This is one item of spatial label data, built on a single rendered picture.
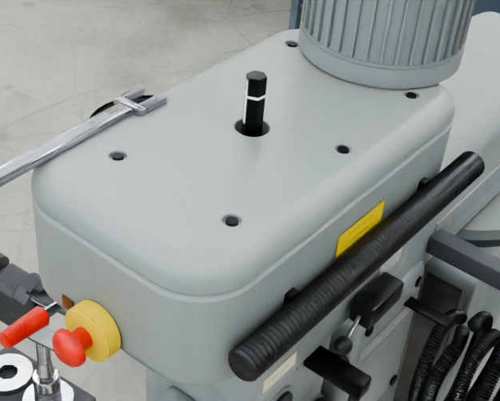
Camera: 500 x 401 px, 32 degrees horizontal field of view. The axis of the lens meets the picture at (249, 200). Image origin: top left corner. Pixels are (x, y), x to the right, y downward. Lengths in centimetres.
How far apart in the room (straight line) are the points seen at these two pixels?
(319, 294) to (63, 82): 405
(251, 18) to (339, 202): 478
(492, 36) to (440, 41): 51
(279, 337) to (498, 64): 75
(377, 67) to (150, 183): 32
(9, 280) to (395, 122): 62
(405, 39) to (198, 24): 453
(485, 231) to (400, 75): 45
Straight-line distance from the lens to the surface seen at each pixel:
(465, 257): 120
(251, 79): 86
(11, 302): 127
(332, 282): 85
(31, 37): 529
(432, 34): 99
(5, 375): 167
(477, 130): 125
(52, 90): 474
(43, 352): 151
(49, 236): 84
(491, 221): 140
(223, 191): 81
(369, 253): 89
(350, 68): 99
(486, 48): 146
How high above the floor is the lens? 237
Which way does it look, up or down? 37 degrees down
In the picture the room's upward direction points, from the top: 5 degrees clockwise
